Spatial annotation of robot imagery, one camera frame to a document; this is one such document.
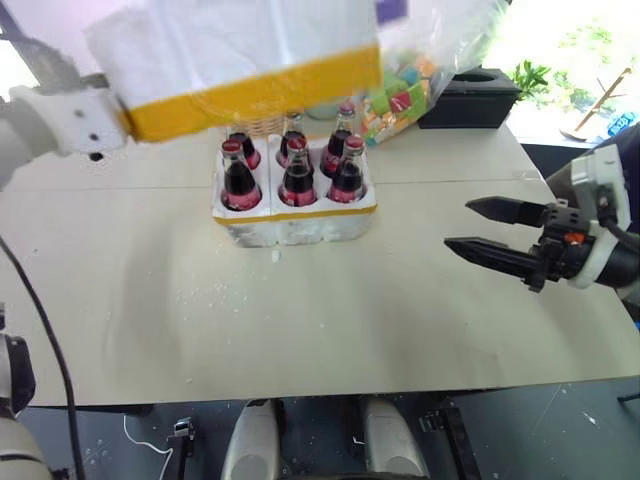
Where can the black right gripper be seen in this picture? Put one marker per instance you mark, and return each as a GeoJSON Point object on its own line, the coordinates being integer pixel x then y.
{"type": "Point", "coordinates": [562, 250]}

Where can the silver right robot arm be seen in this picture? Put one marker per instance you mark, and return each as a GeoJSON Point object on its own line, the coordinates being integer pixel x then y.
{"type": "Point", "coordinates": [622, 265]}

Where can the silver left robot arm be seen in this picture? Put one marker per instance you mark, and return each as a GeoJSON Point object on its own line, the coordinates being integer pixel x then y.
{"type": "Point", "coordinates": [42, 60]}

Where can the black box with round hole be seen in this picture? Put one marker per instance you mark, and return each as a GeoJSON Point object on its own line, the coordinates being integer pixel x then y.
{"type": "Point", "coordinates": [470, 105]}

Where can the glass cola bottle red cap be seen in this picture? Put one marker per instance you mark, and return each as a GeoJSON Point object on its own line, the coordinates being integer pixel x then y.
{"type": "Point", "coordinates": [290, 131]}
{"type": "Point", "coordinates": [336, 145]}
{"type": "Point", "coordinates": [240, 185]}
{"type": "Point", "coordinates": [250, 150]}
{"type": "Point", "coordinates": [297, 180]}
{"type": "Point", "coordinates": [346, 180]}

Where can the white foam crate yellow tape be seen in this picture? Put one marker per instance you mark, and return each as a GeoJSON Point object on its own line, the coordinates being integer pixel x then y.
{"type": "Point", "coordinates": [300, 225]}

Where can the green potted plant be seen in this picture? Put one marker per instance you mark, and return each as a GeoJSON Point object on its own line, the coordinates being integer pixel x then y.
{"type": "Point", "coordinates": [530, 77]}

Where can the wooden stick stand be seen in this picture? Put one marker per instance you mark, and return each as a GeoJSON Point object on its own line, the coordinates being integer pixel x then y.
{"type": "Point", "coordinates": [597, 102]}

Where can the small blue object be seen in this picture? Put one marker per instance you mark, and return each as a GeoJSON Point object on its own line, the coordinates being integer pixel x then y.
{"type": "Point", "coordinates": [621, 123]}

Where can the clear bag of colourful boxes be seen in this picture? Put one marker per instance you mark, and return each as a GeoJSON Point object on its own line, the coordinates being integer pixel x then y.
{"type": "Point", "coordinates": [400, 100]}

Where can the white rounded robot leg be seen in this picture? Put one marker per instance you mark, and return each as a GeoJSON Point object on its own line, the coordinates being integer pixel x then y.
{"type": "Point", "coordinates": [392, 440]}
{"type": "Point", "coordinates": [250, 440]}

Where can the woven wicker basket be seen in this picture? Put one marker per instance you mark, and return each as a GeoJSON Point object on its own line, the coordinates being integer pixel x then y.
{"type": "Point", "coordinates": [262, 127]}

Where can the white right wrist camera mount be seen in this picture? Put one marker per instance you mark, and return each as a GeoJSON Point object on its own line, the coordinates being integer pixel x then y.
{"type": "Point", "coordinates": [602, 175]}

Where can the black table clamp bracket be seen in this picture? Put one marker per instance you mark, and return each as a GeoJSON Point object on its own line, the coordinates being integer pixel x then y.
{"type": "Point", "coordinates": [182, 440]}
{"type": "Point", "coordinates": [457, 445]}

